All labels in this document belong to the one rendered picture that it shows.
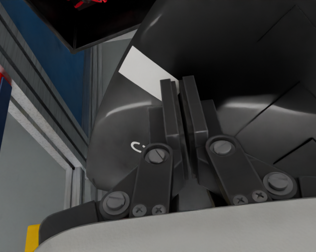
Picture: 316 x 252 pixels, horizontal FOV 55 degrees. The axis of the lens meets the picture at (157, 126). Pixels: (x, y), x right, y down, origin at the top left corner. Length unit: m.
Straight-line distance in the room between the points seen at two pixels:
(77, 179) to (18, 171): 0.62
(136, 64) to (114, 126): 0.05
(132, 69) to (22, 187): 1.06
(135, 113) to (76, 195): 0.46
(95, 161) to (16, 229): 0.95
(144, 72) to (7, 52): 0.29
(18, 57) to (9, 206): 0.81
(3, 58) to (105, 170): 0.24
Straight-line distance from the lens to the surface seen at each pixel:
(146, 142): 0.18
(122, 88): 0.16
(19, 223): 1.15
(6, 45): 0.43
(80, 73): 0.79
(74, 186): 0.63
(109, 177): 0.22
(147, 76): 0.15
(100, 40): 0.33
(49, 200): 1.13
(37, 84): 0.49
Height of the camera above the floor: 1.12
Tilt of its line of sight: 31 degrees down
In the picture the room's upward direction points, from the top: 174 degrees clockwise
